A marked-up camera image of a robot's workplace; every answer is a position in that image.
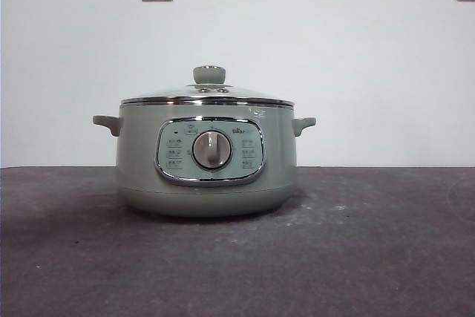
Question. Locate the glass lid with green knob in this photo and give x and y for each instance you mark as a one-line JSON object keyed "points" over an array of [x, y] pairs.
{"points": [[209, 74]]}

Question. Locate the pale green electric pot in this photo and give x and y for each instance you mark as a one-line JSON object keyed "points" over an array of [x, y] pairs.
{"points": [[141, 153]]}

